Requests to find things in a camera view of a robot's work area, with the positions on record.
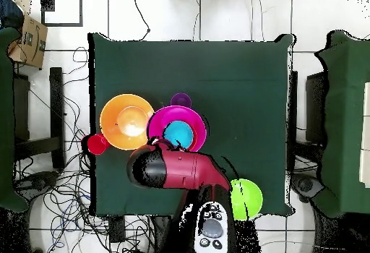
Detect small blue bowl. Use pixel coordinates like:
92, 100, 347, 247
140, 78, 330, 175
163, 120, 195, 151

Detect large pink bowl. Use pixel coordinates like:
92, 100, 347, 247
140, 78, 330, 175
147, 105, 208, 153

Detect purple cup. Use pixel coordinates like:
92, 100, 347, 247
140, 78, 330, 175
169, 93, 192, 109

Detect large orange bowl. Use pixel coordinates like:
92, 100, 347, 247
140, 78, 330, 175
99, 93, 155, 151

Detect red cup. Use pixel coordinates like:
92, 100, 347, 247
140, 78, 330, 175
85, 133, 111, 156

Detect dark green tablecloth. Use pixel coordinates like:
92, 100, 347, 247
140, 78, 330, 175
87, 32, 296, 217

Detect green bowl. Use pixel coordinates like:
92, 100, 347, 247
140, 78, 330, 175
229, 178, 264, 221

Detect black metal stand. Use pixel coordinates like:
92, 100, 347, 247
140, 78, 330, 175
12, 67, 66, 170

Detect black cabinet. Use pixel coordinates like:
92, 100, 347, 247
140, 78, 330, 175
305, 72, 329, 147

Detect green cloth covered table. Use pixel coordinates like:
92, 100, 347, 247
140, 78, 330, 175
0, 26, 30, 213
314, 30, 370, 218

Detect cardboard box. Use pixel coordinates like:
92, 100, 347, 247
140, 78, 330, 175
7, 14, 48, 69

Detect dark blue bag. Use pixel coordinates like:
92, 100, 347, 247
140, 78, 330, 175
0, 0, 25, 30

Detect grey pedestal leg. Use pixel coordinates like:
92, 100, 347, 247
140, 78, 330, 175
14, 171, 60, 197
291, 173, 324, 203

